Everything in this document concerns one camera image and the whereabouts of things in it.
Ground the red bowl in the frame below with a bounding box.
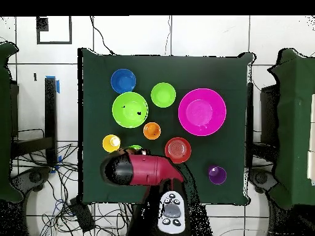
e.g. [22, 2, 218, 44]
[164, 136, 192, 165]

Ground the orange cup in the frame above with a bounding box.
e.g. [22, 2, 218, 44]
[143, 122, 162, 141]

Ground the large green bowl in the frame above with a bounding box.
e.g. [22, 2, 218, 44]
[111, 91, 149, 129]

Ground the small green bowl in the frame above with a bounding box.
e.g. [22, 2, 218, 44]
[150, 82, 177, 108]

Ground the large pink bowl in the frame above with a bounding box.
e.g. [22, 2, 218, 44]
[178, 88, 228, 136]

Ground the yellow cup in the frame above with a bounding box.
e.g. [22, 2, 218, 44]
[102, 134, 122, 154]

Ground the blue bowl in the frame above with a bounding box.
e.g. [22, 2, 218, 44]
[110, 68, 137, 95]

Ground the purple cup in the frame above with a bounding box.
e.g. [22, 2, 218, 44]
[207, 165, 228, 186]

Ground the dark green tablecloth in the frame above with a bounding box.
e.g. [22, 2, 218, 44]
[78, 47, 254, 206]

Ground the blue tape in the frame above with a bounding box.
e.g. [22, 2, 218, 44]
[45, 75, 60, 94]

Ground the black power strip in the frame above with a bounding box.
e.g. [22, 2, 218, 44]
[69, 197, 96, 233]

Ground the black wheeled base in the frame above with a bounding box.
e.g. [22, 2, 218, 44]
[10, 166, 52, 195]
[248, 168, 277, 194]

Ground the green-clothed side table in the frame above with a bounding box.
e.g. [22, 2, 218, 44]
[0, 41, 24, 203]
[268, 47, 315, 210]

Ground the white board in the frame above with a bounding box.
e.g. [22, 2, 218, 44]
[306, 93, 315, 186]

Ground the thin black cable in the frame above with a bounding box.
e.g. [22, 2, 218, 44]
[89, 15, 116, 55]

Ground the black post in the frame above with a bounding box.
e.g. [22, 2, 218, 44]
[44, 77, 58, 165]

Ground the blue cable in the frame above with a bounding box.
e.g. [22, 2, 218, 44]
[53, 199, 74, 217]

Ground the black square frame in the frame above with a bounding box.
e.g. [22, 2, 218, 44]
[36, 15, 73, 45]

